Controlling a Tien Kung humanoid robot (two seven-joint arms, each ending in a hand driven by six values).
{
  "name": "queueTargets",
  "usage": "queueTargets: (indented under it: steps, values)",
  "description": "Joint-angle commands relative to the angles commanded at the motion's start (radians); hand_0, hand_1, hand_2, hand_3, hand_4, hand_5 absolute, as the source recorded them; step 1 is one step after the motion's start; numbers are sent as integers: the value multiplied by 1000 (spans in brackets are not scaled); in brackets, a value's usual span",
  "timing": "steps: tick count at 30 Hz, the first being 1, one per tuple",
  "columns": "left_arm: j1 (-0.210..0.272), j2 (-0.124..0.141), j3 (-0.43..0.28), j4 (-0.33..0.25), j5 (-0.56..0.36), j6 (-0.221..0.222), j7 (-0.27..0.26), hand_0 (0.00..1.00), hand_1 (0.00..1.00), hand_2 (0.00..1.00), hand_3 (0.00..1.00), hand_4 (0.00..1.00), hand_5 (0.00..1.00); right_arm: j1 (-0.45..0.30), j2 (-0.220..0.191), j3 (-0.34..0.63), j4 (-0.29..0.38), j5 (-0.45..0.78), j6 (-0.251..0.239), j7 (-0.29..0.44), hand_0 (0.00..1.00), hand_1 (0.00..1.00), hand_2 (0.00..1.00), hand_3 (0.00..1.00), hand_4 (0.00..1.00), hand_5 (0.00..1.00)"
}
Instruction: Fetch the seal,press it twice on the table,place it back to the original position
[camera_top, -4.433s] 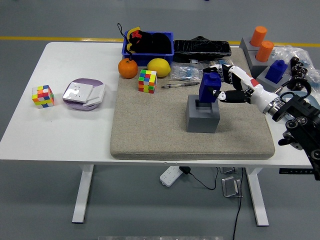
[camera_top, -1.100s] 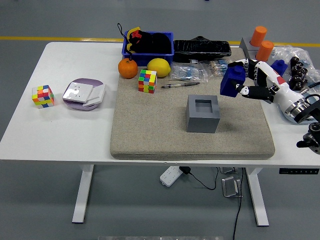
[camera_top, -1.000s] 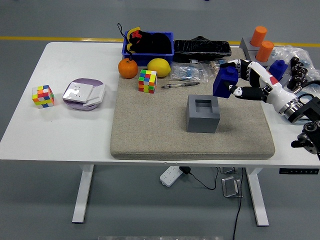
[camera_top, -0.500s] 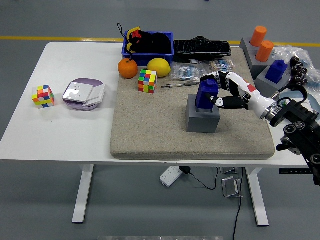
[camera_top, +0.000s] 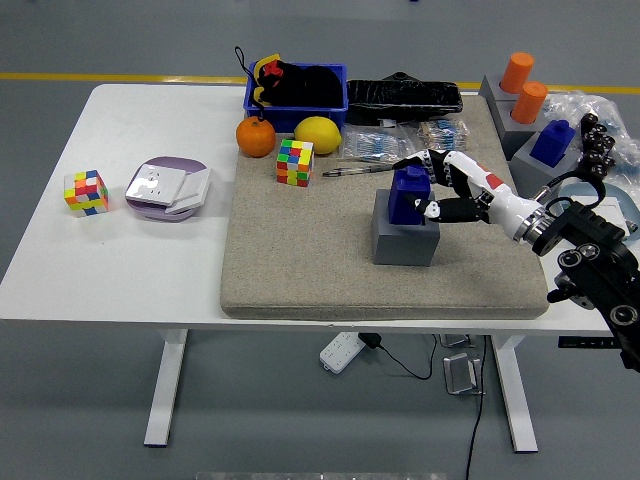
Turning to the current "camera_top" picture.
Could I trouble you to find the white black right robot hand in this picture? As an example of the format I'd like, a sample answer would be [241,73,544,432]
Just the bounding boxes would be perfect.
[392,148,544,244]

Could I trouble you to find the blue seal stamp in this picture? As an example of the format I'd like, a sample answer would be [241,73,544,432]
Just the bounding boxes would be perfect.
[529,119,576,168]
[388,167,434,226]

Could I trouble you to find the grey square-hole seal holder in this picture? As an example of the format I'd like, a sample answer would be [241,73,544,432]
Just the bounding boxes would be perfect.
[372,188,441,267]
[510,127,584,208]

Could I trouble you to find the grey round-hole seal holder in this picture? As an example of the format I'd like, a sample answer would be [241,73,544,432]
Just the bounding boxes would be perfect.
[478,74,516,104]
[492,97,546,162]

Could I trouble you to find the orange cylinder seal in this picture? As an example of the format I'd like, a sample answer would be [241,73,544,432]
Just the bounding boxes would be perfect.
[499,51,535,95]
[510,80,549,125]

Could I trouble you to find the bag of tan resistors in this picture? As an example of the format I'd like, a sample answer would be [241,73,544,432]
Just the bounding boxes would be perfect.
[417,119,471,156]

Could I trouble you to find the light blue plate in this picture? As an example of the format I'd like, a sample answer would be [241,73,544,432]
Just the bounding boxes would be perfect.
[557,182,640,229]

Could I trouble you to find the crumpled clear plastic bag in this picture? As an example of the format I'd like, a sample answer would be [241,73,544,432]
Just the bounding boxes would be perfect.
[542,89,640,179]

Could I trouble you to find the bag of blue resistors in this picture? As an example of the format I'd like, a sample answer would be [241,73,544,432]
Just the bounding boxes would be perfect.
[342,124,417,166]

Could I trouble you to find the black keyboard in plastic wrap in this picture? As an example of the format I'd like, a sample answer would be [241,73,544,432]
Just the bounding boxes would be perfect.
[345,71,464,126]

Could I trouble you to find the clear ballpoint pen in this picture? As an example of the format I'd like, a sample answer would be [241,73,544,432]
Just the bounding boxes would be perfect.
[322,163,401,178]

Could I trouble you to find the black table control panel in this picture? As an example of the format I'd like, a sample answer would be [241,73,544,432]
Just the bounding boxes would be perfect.
[558,337,622,349]

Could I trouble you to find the yellow lemon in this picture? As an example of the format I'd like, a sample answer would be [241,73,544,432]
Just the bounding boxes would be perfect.
[293,115,344,155]

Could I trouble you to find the white table leg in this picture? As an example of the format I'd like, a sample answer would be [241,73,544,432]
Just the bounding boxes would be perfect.
[490,334,540,454]
[143,328,190,448]

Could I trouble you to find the grey-brown mat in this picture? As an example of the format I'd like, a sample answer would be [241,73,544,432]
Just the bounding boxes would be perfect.
[219,94,551,321]

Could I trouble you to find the four-by-four colourful puzzle cube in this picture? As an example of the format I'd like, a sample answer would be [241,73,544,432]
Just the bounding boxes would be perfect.
[276,138,315,188]

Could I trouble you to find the blue plastic bin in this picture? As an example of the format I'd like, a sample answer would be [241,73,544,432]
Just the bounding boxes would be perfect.
[242,61,349,135]

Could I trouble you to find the white power strip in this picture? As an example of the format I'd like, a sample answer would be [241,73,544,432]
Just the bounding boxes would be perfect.
[319,331,365,374]

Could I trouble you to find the black pouch with yellow trim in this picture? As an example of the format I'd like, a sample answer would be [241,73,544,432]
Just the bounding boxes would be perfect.
[234,45,346,109]

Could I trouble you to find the orange fruit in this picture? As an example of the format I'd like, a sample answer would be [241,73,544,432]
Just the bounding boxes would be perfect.
[235,115,277,159]

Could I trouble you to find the purple plate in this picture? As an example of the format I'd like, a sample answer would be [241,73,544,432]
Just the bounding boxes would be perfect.
[124,156,211,223]

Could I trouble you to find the three-by-three colourful puzzle cube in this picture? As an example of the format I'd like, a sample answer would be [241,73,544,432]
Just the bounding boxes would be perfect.
[63,169,110,218]

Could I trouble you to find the white switch panel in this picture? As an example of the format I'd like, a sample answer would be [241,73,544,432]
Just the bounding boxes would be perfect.
[597,197,632,226]
[164,167,212,215]

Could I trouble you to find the large metal floor bracket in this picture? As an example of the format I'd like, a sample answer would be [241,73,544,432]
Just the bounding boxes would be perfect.
[443,352,487,397]

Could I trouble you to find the black plug with cord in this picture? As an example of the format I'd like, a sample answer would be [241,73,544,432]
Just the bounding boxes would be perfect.
[359,332,439,380]

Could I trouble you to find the thin black floor cable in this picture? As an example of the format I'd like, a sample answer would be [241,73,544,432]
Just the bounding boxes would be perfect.
[464,334,489,480]

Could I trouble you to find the white wall socket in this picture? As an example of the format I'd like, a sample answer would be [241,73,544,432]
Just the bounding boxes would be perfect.
[125,163,187,206]

